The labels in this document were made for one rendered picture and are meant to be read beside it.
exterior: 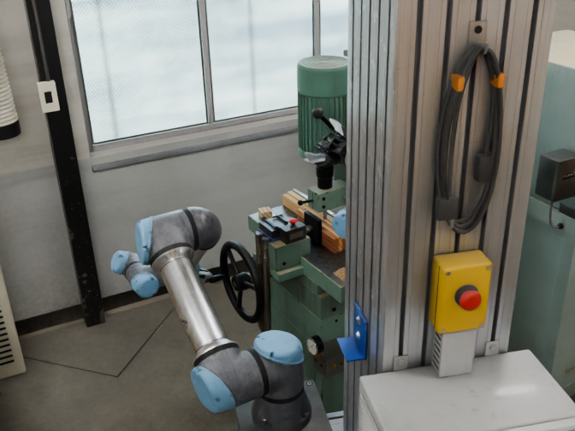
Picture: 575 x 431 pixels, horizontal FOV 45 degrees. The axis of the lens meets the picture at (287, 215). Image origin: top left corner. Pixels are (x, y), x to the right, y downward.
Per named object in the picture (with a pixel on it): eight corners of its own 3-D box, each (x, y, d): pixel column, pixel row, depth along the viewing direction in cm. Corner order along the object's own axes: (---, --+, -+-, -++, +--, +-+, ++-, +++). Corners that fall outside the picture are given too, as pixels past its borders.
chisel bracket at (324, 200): (307, 209, 243) (306, 187, 239) (340, 200, 249) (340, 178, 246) (319, 217, 237) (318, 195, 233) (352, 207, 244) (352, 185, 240)
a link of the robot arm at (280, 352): (313, 388, 170) (313, 344, 164) (265, 409, 164) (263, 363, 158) (289, 362, 180) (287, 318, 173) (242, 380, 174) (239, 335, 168)
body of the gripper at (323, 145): (327, 125, 204) (352, 137, 194) (344, 140, 209) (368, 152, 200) (311, 146, 204) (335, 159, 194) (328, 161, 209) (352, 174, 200)
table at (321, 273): (225, 235, 258) (224, 221, 256) (295, 215, 272) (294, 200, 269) (315, 314, 212) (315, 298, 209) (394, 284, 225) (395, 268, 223)
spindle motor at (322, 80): (288, 151, 236) (286, 60, 222) (331, 140, 244) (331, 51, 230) (317, 168, 222) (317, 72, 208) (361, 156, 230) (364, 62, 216)
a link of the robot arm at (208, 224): (225, 191, 186) (187, 250, 229) (186, 201, 181) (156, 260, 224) (240, 230, 183) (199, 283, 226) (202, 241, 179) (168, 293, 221)
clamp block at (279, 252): (255, 254, 239) (253, 231, 235) (288, 243, 245) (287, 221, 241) (276, 273, 228) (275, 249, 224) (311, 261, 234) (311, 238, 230)
